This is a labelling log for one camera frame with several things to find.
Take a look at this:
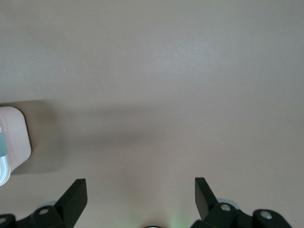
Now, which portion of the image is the grey box latch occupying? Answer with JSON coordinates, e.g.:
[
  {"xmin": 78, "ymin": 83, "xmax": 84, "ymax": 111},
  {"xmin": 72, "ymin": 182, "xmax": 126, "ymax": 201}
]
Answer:
[{"xmin": 0, "ymin": 132, "xmax": 7, "ymax": 157}]

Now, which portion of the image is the white plastic box base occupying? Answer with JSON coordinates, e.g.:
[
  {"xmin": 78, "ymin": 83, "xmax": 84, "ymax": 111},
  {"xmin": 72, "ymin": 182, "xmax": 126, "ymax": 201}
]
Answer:
[{"xmin": 0, "ymin": 106, "xmax": 32, "ymax": 175}]

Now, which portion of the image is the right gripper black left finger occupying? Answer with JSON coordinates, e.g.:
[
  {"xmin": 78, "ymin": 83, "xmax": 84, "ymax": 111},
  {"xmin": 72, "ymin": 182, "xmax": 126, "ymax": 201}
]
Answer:
[{"xmin": 0, "ymin": 179, "xmax": 88, "ymax": 228}]

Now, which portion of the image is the white plastic box lid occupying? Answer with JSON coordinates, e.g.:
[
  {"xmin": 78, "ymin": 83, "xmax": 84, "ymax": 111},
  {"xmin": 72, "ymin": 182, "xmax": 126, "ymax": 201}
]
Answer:
[{"xmin": 0, "ymin": 114, "xmax": 10, "ymax": 187}]

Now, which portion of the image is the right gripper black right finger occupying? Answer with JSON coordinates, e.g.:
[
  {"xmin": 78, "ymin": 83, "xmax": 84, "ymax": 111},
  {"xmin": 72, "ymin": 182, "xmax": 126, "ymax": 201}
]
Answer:
[{"xmin": 190, "ymin": 177, "xmax": 292, "ymax": 228}]

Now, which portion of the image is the brown table mat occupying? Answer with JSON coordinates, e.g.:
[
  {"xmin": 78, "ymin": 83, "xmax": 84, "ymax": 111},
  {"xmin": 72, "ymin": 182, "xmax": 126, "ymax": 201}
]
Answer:
[{"xmin": 0, "ymin": 0, "xmax": 304, "ymax": 228}]

